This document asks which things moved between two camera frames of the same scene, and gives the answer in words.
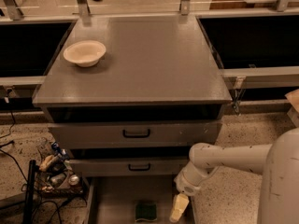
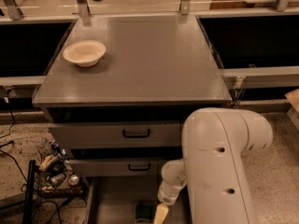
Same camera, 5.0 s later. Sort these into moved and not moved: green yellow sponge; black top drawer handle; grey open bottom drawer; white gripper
Moved: white gripper
Not moved: black top drawer handle; green yellow sponge; grey open bottom drawer
